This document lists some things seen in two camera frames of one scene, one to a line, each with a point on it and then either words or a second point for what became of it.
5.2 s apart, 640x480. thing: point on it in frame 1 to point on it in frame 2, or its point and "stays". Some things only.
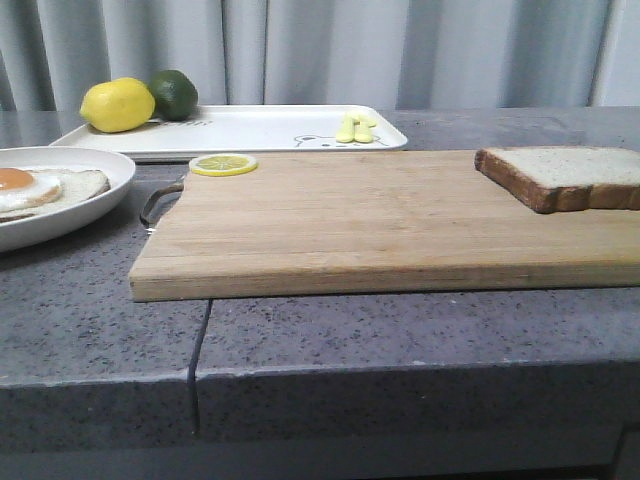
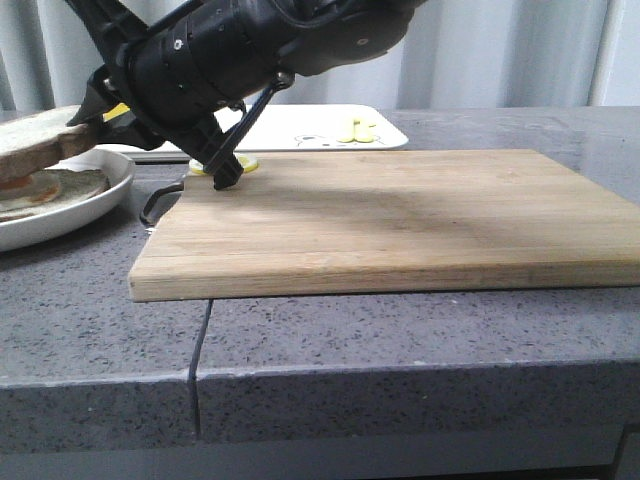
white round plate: x=119 y=171 stays
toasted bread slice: x=550 y=179 to x=31 y=141
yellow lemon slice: x=222 y=164 stays
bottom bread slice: x=77 y=183 stays
